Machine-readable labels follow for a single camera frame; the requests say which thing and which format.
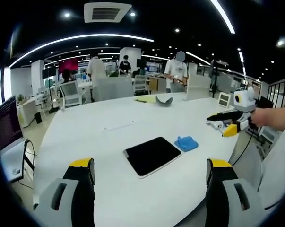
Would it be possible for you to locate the white mesh office chair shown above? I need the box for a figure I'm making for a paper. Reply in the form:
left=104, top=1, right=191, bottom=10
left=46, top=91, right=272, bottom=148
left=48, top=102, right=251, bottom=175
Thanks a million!
left=59, top=80, right=83, bottom=107
left=133, top=75, right=150, bottom=96

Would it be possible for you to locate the grey partition panel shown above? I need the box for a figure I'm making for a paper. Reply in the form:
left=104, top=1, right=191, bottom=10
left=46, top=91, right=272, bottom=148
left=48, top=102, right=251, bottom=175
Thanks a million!
left=94, top=77, right=135, bottom=102

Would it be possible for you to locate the grey curved object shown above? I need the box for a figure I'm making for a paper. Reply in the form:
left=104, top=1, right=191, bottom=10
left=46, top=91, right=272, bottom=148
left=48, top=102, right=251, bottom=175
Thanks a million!
left=155, top=96, right=174, bottom=108

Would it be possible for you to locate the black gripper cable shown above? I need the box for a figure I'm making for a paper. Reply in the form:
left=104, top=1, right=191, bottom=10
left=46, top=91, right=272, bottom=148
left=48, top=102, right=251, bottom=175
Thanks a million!
left=230, top=127, right=254, bottom=166

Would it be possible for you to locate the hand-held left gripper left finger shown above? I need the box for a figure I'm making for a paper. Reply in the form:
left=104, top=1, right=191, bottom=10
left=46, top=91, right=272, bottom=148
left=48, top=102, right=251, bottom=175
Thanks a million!
left=36, top=157, right=96, bottom=227

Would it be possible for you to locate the blue cleaning cloth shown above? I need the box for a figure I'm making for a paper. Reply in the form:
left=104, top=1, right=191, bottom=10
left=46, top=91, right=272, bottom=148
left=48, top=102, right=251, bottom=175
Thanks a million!
left=174, top=135, right=200, bottom=153

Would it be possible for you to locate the ceiling air vent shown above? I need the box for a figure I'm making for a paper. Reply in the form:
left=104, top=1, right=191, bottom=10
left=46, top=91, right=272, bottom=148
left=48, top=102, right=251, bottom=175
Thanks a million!
left=83, top=2, right=129, bottom=24

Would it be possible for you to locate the black laptop cable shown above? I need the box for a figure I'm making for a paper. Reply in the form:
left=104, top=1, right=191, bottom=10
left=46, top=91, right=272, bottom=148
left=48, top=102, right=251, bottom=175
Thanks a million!
left=21, top=139, right=38, bottom=171

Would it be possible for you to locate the red wall screen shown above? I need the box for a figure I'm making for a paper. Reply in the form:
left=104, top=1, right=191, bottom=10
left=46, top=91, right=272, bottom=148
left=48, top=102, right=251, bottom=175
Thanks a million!
left=59, top=58, right=79, bottom=73

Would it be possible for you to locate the white desk divider panel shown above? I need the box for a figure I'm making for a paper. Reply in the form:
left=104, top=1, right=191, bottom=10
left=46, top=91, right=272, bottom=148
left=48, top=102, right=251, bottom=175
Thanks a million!
left=185, top=74, right=212, bottom=100

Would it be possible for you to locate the curved ceiling light strip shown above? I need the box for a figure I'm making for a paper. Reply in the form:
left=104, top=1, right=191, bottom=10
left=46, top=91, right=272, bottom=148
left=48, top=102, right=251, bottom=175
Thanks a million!
left=9, top=34, right=155, bottom=69

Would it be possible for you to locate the black floor stand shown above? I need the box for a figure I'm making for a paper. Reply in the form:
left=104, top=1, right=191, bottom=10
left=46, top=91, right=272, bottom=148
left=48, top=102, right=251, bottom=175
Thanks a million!
left=47, top=68, right=60, bottom=113

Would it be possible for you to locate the yellow wooden cabinet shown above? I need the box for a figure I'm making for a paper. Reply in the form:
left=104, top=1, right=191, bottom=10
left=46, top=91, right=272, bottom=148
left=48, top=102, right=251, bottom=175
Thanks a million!
left=147, top=76, right=168, bottom=93

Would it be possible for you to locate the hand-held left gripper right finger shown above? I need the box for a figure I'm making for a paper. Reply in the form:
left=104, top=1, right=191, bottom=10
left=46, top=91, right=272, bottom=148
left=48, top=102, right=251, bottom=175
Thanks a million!
left=204, top=158, right=264, bottom=227

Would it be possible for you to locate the person's right hand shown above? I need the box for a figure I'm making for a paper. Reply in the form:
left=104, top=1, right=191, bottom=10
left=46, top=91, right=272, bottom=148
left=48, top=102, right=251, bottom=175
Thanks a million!
left=250, top=109, right=268, bottom=129

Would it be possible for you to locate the straight ceiling light strip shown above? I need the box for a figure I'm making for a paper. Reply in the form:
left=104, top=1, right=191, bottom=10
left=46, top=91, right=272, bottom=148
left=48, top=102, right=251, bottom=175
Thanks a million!
left=209, top=0, right=236, bottom=35

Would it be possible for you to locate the black tripod stand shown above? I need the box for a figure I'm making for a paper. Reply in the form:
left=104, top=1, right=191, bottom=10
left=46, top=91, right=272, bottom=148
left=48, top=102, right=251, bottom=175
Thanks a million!
left=210, top=60, right=229, bottom=98

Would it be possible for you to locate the yellow paper sheet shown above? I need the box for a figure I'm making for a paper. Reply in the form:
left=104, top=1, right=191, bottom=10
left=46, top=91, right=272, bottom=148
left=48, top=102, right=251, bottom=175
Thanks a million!
left=133, top=95, right=157, bottom=104

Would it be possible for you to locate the white device on table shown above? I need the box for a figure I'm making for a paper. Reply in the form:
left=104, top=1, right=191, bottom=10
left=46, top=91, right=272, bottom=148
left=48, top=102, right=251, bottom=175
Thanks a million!
left=206, top=119, right=229, bottom=130

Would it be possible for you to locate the small white display device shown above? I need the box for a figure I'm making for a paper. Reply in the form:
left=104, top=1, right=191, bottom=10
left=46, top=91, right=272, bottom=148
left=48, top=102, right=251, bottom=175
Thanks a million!
left=218, top=92, right=235, bottom=108

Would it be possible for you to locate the computer monitor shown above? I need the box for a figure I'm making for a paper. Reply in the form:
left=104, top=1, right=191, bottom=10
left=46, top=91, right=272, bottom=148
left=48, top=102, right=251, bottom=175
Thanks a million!
left=0, top=95, right=27, bottom=183

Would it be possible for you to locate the person's white clothing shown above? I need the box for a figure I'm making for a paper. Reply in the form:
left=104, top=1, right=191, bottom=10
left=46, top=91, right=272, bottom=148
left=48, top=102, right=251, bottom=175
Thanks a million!
left=257, top=99, right=285, bottom=210

